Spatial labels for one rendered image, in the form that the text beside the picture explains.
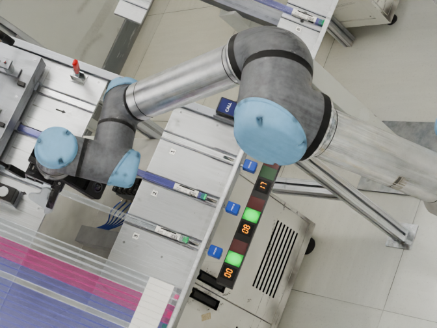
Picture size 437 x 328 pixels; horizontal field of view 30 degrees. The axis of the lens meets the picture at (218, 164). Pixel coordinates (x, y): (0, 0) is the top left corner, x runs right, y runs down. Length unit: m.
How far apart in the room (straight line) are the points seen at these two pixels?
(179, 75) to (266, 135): 0.28
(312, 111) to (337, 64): 1.75
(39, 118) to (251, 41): 0.82
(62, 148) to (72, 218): 1.05
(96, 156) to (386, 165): 0.53
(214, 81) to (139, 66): 2.55
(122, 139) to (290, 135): 0.42
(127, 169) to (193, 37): 2.28
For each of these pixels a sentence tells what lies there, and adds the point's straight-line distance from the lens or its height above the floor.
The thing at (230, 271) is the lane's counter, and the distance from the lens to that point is 1.88.
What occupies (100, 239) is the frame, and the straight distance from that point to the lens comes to 2.29.
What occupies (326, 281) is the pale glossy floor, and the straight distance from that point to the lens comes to 2.57.
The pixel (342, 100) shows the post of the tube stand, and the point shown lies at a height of 0.37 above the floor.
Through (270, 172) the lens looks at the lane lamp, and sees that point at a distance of 1.93.
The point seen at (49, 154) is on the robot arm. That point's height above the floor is 1.23.
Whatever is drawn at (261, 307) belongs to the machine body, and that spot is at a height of 0.16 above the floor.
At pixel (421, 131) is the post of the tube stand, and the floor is 0.01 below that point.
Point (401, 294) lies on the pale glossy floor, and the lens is 2.41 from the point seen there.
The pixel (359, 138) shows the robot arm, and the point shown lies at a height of 0.99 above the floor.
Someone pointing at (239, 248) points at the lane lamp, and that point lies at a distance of 1.89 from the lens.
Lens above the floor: 1.91
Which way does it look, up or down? 37 degrees down
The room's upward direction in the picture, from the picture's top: 55 degrees counter-clockwise
